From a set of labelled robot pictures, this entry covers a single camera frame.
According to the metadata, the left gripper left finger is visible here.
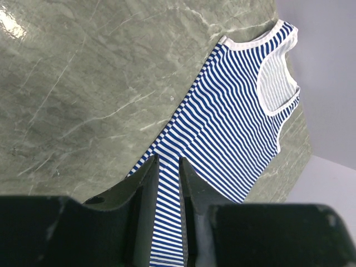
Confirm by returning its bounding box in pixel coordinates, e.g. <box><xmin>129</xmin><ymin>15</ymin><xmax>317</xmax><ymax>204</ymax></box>
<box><xmin>1</xmin><ymin>156</ymin><xmax>159</xmax><ymax>266</ymax></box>

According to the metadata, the blue white striped tank top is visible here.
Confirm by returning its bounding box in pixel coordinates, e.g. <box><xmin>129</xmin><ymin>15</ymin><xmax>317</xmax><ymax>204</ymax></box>
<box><xmin>133</xmin><ymin>20</ymin><xmax>300</xmax><ymax>266</ymax></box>

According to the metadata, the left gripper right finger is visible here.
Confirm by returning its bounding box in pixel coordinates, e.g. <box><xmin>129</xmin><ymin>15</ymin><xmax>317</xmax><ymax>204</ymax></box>
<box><xmin>179</xmin><ymin>158</ymin><xmax>355</xmax><ymax>266</ymax></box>

